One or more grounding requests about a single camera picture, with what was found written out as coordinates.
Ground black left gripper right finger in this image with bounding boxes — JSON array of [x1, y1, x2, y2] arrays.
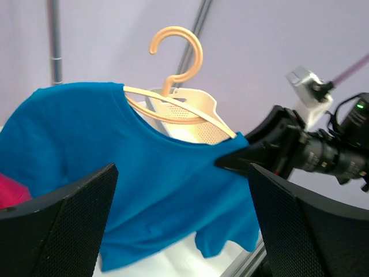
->
[[248, 164, 368, 277]]

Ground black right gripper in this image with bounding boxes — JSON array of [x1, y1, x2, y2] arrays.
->
[[214, 105, 368, 185]]

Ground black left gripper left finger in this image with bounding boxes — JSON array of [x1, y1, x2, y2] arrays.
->
[[1, 163, 118, 277]]

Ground beige plastic hanger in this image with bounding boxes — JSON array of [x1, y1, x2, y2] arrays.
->
[[123, 26, 238, 139]]

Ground blue t shirt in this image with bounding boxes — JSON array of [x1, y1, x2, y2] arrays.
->
[[1, 83, 259, 271]]

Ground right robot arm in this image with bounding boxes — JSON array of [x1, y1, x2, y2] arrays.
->
[[215, 93, 368, 185]]

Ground pink t shirt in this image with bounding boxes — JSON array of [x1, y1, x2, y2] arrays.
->
[[0, 174, 32, 209]]

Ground cream laundry basket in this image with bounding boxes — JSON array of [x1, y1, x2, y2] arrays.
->
[[145, 88, 229, 145]]

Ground metal clothes rack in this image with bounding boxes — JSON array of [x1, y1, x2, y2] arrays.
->
[[46, 0, 63, 85]]

